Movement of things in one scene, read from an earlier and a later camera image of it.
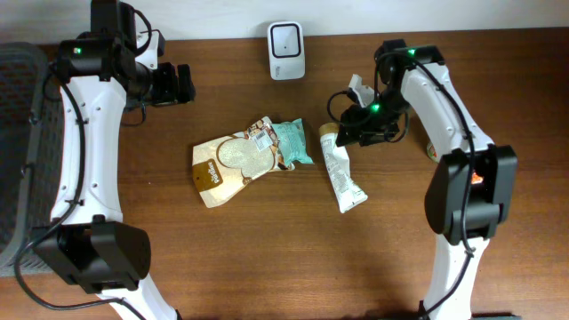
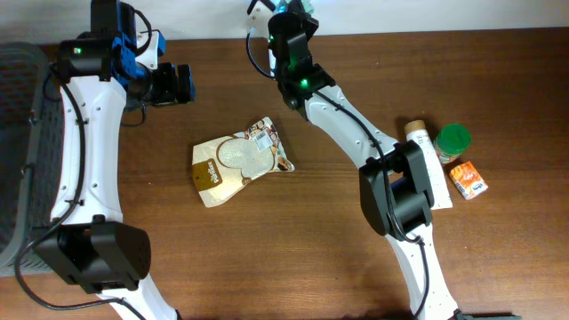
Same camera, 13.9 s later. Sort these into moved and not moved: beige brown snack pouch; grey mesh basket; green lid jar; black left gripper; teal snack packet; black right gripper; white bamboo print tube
Moved: green lid jar; teal snack packet; black right gripper; white bamboo print tube
Not moved: beige brown snack pouch; black left gripper; grey mesh basket
